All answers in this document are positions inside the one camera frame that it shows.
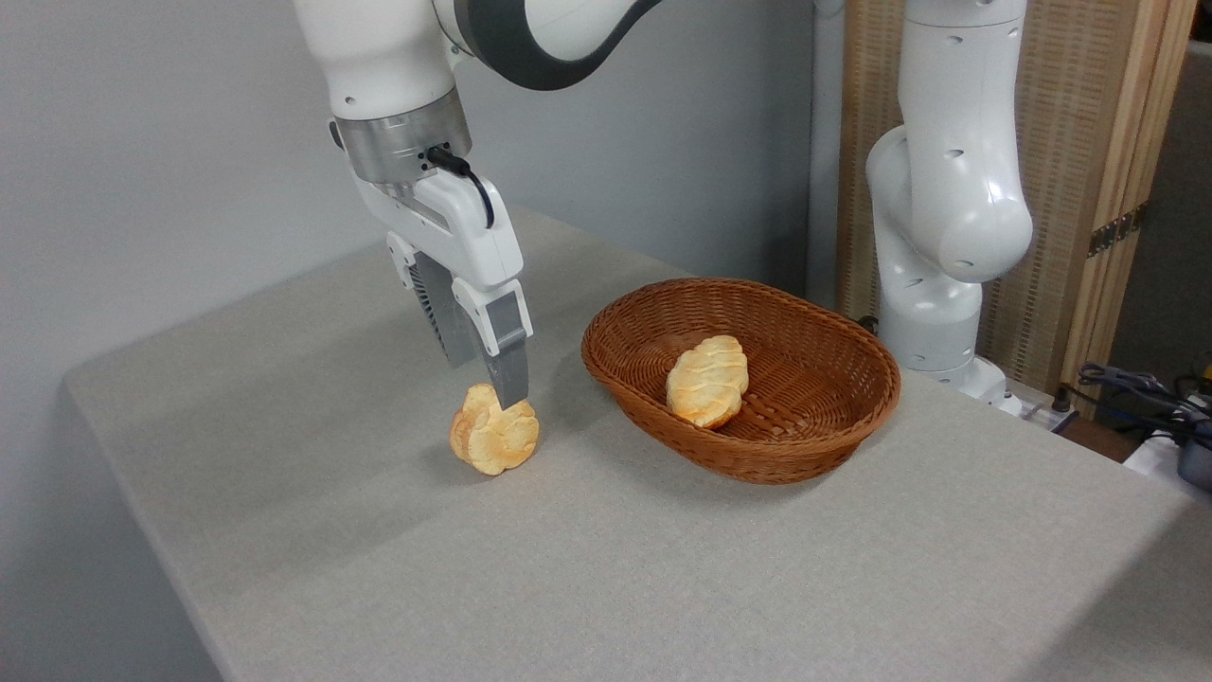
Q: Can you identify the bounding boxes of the wooden folding screen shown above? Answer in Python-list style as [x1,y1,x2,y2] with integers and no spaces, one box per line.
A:
[837,0,1200,418]

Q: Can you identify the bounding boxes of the black cable bundle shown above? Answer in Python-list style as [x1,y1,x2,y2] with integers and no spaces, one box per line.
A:
[1056,362,1212,448]

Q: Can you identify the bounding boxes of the flower-shaped golden bread roll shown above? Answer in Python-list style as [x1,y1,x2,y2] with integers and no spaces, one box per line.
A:
[449,383,541,476]

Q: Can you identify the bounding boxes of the brown wicker basket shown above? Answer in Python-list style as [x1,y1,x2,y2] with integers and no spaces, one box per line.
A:
[580,277,902,486]

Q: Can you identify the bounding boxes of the oval golden bread loaf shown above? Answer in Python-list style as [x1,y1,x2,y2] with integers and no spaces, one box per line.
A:
[666,334,750,430]

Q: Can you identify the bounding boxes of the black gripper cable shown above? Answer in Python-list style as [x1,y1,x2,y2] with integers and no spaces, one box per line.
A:
[425,145,496,231]

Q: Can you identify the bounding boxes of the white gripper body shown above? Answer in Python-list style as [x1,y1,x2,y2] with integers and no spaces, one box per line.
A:
[352,169,526,294]

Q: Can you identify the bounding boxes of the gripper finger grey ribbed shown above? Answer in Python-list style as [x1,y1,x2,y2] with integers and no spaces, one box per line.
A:
[385,232,482,369]

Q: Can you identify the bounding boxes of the gripper finger with grey tip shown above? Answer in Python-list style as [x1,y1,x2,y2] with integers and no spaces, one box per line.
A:
[452,277,534,410]

